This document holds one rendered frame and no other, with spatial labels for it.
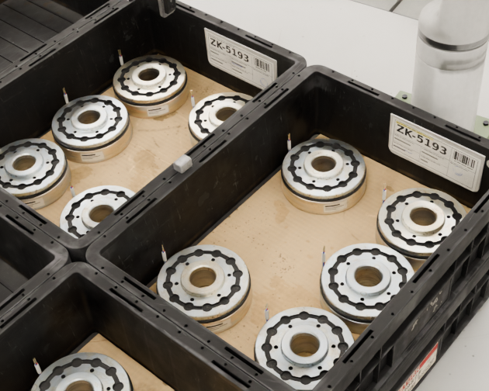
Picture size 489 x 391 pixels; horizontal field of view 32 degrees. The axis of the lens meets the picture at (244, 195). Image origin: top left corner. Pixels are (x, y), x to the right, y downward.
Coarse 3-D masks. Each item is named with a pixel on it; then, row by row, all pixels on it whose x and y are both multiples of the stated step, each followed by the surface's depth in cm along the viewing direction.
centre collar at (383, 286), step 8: (352, 264) 94; (360, 264) 94; (368, 264) 94; (376, 264) 94; (352, 272) 93; (384, 272) 93; (352, 280) 92; (384, 280) 92; (352, 288) 92; (360, 288) 92; (368, 288) 92; (376, 288) 91; (384, 288) 91
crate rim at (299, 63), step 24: (96, 24) 118; (216, 24) 116; (264, 48) 112; (24, 72) 111; (288, 72) 108; (264, 96) 105; (240, 120) 102; (168, 168) 97; (0, 192) 96; (144, 192) 95; (24, 216) 93; (120, 216) 92; (72, 240) 90
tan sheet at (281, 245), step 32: (256, 192) 108; (224, 224) 104; (256, 224) 104; (288, 224) 103; (320, 224) 103; (352, 224) 103; (256, 256) 100; (288, 256) 100; (320, 256) 100; (256, 288) 97; (288, 288) 97; (256, 320) 94
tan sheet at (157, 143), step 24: (192, 72) 125; (144, 120) 118; (168, 120) 118; (144, 144) 115; (168, 144) 115; (72, 168) 113; (96, 168) 112; (120, 168) 112; (144, 168) 112; (48, 216) 107
